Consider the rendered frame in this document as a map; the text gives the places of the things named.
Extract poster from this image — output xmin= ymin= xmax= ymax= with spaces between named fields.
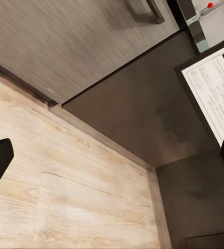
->
xmin=174 ymin=40 xmax=224 ymax=167

